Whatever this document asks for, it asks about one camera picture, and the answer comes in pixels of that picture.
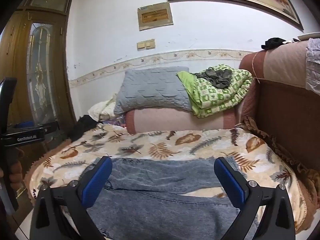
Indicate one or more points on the small framed wall plaque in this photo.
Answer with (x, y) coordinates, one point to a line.
(155, 16)

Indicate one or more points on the black cloth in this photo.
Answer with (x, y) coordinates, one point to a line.
(82, 127)

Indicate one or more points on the leaf print blanket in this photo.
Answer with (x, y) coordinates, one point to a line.
(175, 142)

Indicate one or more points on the colourful printed cloth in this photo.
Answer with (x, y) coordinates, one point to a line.
(117, 123)

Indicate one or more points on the grey quilted pillow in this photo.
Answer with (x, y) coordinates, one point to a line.
(150, 90)

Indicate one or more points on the cream cloth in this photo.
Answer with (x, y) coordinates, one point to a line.
(100, 110)

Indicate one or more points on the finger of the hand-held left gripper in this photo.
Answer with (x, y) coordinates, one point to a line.
(48, 127)

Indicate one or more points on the small black garment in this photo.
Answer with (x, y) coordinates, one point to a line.
(273, 43)

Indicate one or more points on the wooden door with glass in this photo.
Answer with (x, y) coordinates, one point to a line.
(15, 55)

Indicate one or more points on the pink bolster cushion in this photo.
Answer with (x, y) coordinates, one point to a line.
(175, 120)

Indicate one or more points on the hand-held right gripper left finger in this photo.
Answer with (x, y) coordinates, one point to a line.
(97, 182)

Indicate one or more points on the green patterned quilt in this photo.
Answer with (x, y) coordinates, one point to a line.
(215, 100)

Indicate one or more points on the beige wall switch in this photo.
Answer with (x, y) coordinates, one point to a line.
(141, 45)
(150, 43)

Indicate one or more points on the white lace cloth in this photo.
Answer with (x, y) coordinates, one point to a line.
(313, 62)

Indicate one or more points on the white plate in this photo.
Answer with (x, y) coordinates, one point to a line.
(308, 36)

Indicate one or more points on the blue denim pants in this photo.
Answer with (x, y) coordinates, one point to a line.
(162, 205)

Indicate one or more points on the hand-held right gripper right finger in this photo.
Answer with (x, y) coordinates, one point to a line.
(230, 182)

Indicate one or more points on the dark olive garment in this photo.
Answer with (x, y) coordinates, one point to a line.
(217, 78)

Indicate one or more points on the brown upholstered headboard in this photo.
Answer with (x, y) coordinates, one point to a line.
(287, 115)

